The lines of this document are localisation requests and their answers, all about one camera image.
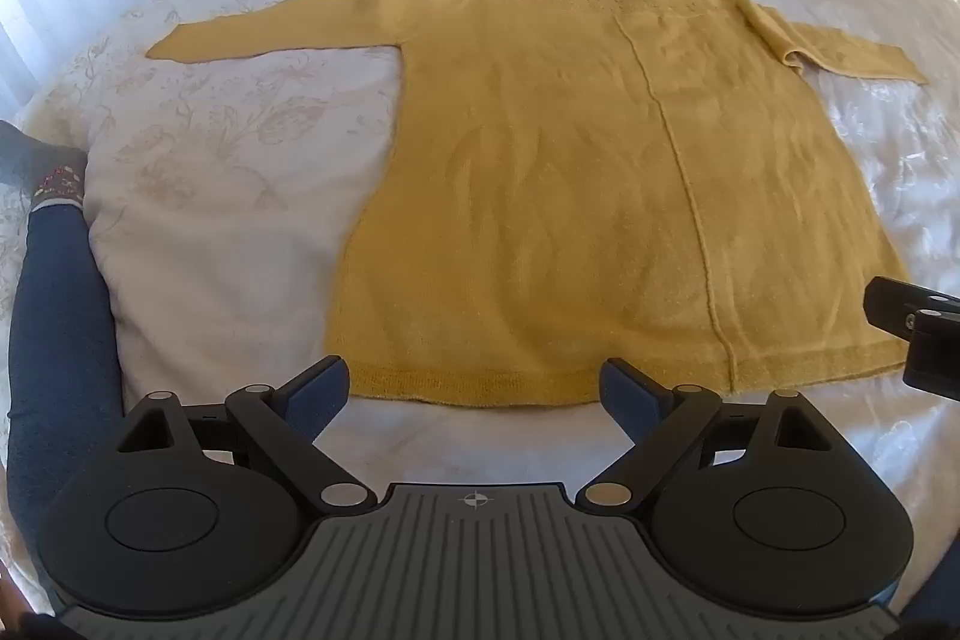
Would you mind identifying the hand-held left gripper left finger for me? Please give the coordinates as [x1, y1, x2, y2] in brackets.
[120, 355, 380, 515]

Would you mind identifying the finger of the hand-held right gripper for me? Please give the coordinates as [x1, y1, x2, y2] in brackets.
[862, 276, 960, 402]

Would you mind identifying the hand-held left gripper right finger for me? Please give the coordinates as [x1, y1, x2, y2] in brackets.
[574, 356, 837, 515]

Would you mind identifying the yellow knit sweater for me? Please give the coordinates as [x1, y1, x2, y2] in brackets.
[145, 0, 931, 408]

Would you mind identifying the white floral bedspread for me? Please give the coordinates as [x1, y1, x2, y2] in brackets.
[0, 0, 960, 611]

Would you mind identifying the person's leg in blue pants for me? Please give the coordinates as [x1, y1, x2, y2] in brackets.
[6, 206, 127, 540]

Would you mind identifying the grey patterned sock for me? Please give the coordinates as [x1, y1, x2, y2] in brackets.
[0, 120, 89, 214]

